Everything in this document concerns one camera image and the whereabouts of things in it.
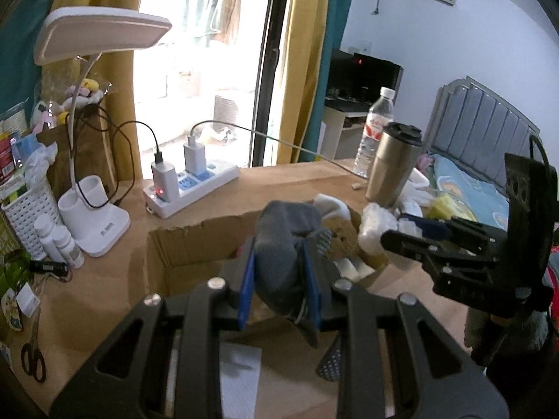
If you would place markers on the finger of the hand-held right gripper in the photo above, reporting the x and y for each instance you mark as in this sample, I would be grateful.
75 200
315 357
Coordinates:
432 228
406 244

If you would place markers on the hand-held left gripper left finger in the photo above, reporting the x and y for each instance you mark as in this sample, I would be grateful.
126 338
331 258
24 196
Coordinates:
246 279

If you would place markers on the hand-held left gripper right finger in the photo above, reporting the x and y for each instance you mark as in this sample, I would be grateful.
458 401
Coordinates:
312 288

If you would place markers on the clear bubble wrap bundle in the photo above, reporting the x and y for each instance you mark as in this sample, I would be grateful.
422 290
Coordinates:
375 222

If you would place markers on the grey dotted-sole sock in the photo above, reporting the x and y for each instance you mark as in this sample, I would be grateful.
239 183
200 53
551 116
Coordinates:
331 360
279 248

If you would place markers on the brown plush toy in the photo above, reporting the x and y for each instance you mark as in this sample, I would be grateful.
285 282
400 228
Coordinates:
343 235

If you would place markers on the brown cardboard box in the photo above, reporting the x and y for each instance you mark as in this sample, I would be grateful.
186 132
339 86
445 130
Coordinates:
192 244

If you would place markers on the white cloth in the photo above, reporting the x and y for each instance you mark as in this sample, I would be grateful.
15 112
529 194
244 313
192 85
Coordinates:
240 379

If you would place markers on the white soft pad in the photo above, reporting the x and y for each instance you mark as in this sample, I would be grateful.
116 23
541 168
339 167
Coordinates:
329 203
354 269

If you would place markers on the yellow tissue pack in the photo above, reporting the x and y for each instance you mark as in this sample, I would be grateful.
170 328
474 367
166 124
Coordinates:
445 203

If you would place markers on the blue printed blanket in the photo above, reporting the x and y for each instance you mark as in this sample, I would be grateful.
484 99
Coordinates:
471 183

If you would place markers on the pink cloth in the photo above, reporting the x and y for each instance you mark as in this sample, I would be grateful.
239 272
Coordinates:
426 160

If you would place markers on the steel tumbler black lid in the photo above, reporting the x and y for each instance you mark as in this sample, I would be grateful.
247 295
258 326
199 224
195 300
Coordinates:
388 170

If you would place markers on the grey padded headboard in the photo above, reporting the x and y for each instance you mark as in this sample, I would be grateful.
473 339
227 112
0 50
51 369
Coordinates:
480 122

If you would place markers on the white power strip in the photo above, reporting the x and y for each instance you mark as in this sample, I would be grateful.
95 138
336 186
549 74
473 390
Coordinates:
209 183

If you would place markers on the clear water bottle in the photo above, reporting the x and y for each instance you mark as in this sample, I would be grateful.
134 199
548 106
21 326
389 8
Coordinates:
375 126

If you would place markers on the white usb charger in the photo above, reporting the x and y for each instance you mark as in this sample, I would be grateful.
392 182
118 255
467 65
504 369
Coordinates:
165 183
194 159

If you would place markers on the white computer desk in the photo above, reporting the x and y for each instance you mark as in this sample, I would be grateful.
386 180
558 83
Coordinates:
334 126

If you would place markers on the black keyboard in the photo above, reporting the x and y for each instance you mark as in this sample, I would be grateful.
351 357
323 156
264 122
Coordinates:
347 102

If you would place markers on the black computer tower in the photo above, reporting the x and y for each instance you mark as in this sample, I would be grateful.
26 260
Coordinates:
380 76

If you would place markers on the white outdoor unit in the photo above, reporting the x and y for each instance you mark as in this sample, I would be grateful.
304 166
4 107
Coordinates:
226 110

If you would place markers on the black monitor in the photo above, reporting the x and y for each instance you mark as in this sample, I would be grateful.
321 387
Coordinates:
340 70

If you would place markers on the white pill bottle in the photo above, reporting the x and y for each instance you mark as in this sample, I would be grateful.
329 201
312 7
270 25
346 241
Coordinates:
65 244
44 235

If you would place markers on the black flashlight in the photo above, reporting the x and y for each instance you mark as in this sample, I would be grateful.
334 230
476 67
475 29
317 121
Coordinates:
48 267

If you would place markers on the teal curtain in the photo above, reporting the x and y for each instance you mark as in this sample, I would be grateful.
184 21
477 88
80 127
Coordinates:
338 22
17 61

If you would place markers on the small printed card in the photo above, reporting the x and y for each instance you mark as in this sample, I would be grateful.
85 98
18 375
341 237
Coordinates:
17 305

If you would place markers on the white perforated basket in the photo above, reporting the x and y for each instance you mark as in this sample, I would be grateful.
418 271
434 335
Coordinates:
26 209

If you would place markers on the green glass bottle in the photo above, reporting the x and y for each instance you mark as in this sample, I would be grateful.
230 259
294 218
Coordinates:
11 270

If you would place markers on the white crumpled plastic bag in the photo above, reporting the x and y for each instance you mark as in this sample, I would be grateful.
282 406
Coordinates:
41 161

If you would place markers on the bag of small plush toys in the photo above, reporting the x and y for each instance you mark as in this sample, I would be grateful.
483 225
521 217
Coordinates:
83 91

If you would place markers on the blue packet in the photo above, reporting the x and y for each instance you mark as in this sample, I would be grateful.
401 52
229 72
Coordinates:
26 146

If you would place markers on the red can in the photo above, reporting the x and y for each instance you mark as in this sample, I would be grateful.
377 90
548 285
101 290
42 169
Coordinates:
5 157

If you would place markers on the tan hanging towel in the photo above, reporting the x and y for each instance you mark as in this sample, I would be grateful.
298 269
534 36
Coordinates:
233 4

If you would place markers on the pale printed tin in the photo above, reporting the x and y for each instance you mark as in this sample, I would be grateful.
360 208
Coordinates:
15 118

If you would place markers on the green hanging towel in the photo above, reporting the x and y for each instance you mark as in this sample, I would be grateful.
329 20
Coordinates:
203 0

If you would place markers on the white desk lamp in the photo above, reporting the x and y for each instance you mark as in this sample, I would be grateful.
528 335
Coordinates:
105 30

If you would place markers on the white wall socket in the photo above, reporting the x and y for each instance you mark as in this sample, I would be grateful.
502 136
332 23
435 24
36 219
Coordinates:
356 48

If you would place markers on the black sliding door frame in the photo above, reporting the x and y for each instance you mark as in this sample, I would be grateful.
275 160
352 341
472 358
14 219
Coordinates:
270 74

